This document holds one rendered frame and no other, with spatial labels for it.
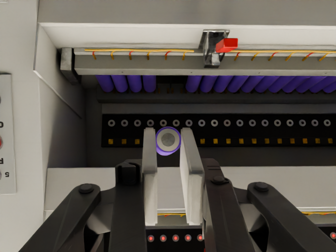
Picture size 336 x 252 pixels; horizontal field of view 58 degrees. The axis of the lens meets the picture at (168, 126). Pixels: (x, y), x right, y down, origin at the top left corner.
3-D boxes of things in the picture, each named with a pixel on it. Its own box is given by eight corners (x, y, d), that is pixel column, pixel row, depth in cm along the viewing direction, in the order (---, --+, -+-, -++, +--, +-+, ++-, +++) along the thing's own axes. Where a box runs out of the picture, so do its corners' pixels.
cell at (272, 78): (253, 81, 45) (269, 62, 39) (265, 81, 45) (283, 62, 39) (254, 92, 45) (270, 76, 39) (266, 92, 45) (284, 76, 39)
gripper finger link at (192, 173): (189, 171, 14) (205, 171, 14) (180, 127, 21) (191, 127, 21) (187, 226, 15) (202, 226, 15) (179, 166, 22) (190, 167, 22)
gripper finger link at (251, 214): (208, 204, 13) (278, 204, 13) (196, 157, 18) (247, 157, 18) (206, 234, 13) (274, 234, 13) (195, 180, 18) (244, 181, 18)
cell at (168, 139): (161, 159, 26) (163, 158, 20) (150, 141, 27) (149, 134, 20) (179, 149, 27) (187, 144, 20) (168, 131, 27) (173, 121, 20)
